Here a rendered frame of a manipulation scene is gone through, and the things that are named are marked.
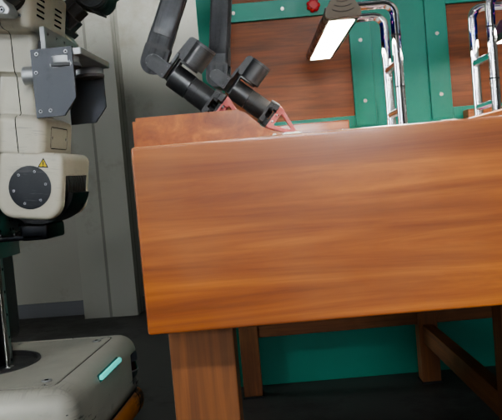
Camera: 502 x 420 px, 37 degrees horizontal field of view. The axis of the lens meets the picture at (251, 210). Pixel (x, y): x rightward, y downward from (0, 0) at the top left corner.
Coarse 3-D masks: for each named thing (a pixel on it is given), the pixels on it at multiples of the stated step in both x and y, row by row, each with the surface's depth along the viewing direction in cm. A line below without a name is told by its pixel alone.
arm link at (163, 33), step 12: (168, 0) 165; (180, 0) 165; (156, 12) 166; (168, 12) 165; (180, 12) 166; (156, 24) 165; (168, 24) 165; (156, 36) 165; (168, 36) 165; (144, 48) 165; (156, 48) 166; (168, 48) 166; (144, 60) 166; (168, 60) 171
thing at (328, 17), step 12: (336, 0) 165; (348, 0) 165; (324, 12) 166; (336, 12) 165; (348, 12) 165; (360, 12) 166; (324, 24) 172; (312, 48) 206; (336, 48) 208; (312, 60) 226
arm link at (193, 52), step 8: (192, 40) 167; (184, 48) 167; (192, 48) 167; (200, 48) 166; (208, 48) 167; (152, 56) 165; (176, 56) 167; (184, 56) 168; (192, 56) 167; (200, 56) 167; (208, 56) 167; (152, 64) 166; (160, 64) 166; (168, 64) 166; (192, 64) 167; (200, 64) 167; (160, 72) 166; (168, 72) 174; (200, 72) 169
